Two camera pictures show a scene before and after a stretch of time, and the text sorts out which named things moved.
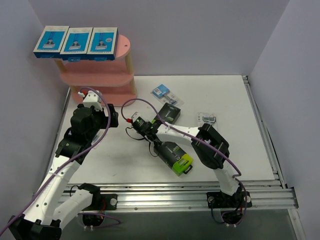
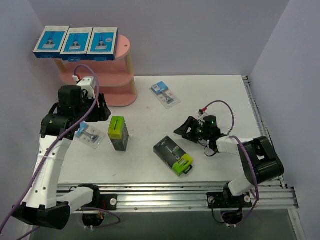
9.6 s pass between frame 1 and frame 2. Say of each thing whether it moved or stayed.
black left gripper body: moved
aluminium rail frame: stayed
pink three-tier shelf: stayed
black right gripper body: moved
